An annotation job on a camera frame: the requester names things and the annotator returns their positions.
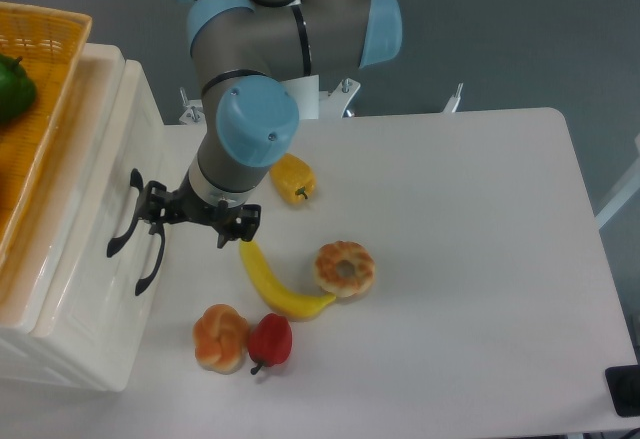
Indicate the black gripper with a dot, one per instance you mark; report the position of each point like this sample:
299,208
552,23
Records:
157,206

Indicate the black top drawer handle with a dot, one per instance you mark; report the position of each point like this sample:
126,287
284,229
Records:
115,244

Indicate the black drawer handle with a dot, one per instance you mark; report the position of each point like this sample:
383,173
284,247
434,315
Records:
115,244
154,260

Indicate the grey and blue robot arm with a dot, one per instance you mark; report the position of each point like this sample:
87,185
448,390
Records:
243,52

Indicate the white plastic drawer cabinet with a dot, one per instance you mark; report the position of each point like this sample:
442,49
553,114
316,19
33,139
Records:
67,357

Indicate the yellow toy bell pepper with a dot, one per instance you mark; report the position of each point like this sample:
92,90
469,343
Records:
293,179

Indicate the toy knotted bread roll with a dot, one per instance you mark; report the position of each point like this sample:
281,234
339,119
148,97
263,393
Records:
220,336

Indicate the yellow toy banana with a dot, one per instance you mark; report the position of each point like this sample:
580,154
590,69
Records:
274,293

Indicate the toy bagel bread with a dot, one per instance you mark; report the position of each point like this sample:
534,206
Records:
344,269

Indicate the red toy bell pepper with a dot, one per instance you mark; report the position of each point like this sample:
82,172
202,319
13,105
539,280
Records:
270,342

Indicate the green toy bell pepper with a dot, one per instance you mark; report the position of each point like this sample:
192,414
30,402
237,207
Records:
18,90

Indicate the orange woven plastic basket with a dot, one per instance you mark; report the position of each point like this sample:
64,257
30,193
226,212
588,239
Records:
50,41

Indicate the black device at table corner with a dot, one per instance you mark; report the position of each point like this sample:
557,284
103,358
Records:
623,384

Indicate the black lower drawer handle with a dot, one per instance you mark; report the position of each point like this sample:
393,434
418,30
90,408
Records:
154,260

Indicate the white frame at right edge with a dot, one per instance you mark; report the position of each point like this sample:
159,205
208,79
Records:
625,187

